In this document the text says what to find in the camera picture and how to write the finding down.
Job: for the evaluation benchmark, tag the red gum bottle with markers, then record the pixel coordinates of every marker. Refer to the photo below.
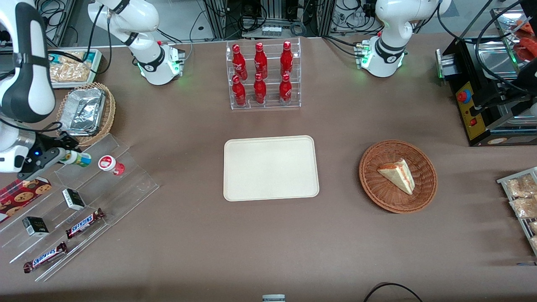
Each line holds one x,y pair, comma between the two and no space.
110,164

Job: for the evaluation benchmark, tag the red cola bottle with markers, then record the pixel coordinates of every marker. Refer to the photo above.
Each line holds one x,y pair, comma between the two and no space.
260,61
285,90
286,58
259,90
239,92
239,63

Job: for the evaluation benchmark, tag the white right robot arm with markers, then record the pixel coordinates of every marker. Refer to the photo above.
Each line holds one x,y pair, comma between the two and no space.
29,84

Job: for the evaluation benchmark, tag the aluminium foil container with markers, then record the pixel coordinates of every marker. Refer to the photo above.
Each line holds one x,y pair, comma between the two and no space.
84,109

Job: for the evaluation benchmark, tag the cream plastic serving tray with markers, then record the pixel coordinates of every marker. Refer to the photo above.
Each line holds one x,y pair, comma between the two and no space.
270,167

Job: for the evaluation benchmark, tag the wrapped triangle sandwich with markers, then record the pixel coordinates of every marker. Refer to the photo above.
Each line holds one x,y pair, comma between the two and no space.
398,174

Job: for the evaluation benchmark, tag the red packaged food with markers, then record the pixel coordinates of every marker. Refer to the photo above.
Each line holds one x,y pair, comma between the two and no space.
526,42

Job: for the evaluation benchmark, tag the oval tan wicker basket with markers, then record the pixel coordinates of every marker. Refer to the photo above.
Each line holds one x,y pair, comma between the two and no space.
109,109

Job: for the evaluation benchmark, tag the white power strip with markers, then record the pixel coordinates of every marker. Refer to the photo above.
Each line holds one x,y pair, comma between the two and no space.
272,30

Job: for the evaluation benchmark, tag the bagged pastry pack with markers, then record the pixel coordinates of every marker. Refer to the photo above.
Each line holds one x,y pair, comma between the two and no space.
534,243
520,186
533,227
524,207

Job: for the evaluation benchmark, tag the clear acrylic tiered stand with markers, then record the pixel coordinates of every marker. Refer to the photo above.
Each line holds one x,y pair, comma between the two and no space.
126,184

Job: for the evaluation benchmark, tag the steel pan in warmer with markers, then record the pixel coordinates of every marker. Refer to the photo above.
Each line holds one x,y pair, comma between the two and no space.
495,58

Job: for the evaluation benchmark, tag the red cookie box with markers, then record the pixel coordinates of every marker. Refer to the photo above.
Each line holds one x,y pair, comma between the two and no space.
21,197

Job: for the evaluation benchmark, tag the Snickers chocolate bar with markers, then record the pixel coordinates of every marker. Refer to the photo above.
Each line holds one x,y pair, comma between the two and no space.
84,223
45,257

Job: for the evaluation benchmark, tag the green gum bottle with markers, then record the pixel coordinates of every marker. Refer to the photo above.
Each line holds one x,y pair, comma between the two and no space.
79,159

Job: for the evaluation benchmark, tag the small black box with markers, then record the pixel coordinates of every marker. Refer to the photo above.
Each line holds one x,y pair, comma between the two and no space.
35,226
74,199

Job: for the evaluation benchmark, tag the white tray of pastries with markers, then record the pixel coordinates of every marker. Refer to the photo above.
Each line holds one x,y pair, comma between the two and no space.
71,69

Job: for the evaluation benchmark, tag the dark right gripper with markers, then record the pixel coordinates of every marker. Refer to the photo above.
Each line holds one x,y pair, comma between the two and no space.
47,144

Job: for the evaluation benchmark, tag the clear acrylic bottle rack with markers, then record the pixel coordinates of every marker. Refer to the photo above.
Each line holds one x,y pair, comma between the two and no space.
270,107

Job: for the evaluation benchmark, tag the round brown wicker basket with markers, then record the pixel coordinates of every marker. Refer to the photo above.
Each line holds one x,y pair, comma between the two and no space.
390,197

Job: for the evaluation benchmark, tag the small grey object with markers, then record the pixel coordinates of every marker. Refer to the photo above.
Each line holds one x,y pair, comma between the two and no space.
273,298

